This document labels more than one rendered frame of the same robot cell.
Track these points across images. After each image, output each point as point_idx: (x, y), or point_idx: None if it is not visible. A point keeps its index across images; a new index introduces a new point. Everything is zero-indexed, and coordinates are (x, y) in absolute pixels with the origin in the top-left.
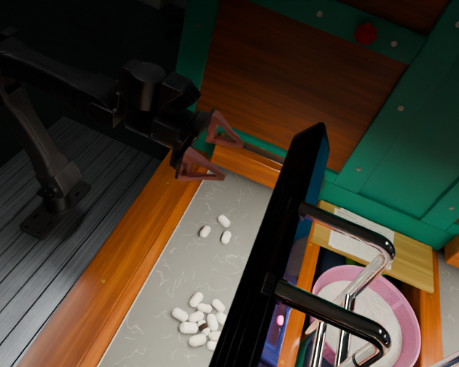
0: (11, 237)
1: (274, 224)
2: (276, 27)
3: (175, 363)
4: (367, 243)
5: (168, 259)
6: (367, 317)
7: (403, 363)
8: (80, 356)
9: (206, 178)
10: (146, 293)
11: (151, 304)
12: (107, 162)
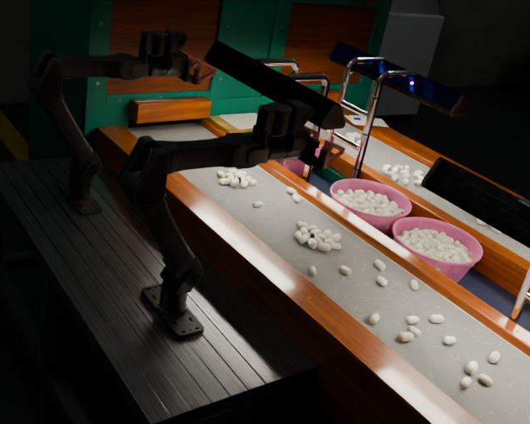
0: (84, 219)
1: (256, 73)
2: (148, 5)
3: (247, 195)
4: (288, 63)
5: (183, 172)
6: None
7: (318, 152)
8: (216, 205)
9: (209, 76)
10: (197, 185)
11: (206, 187)
12: (60, 170)
